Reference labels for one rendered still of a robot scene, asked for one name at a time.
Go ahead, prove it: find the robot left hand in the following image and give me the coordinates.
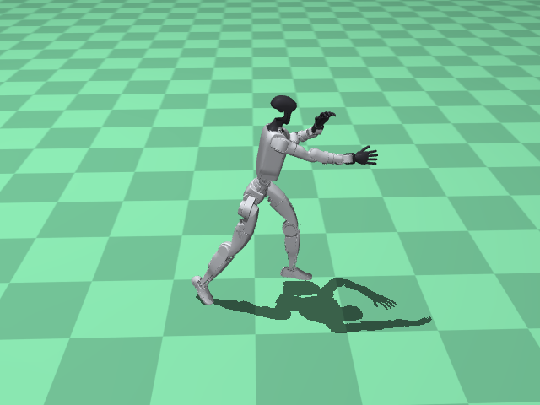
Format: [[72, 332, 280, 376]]
[[311, 111, 336, 133]]

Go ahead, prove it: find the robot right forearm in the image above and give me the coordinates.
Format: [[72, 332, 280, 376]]
[[310, 148, 353, 165]]

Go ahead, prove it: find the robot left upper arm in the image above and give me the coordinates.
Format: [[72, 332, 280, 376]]
[[271, 122, 300, 145]]

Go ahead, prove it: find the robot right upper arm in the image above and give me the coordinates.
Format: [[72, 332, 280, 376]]
[[271, 137, 320, 162]]

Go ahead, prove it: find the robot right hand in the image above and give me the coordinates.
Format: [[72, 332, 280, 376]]
[[344, 145, 378, 165]]

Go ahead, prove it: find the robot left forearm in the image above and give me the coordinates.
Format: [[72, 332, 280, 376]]
[[292, 127, 322, 142]]

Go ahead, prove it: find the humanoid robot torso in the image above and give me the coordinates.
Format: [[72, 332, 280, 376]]
[[243, 123, 288, 205]]

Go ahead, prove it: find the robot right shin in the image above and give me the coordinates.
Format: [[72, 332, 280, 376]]
[[200, 245, 236, 288]]

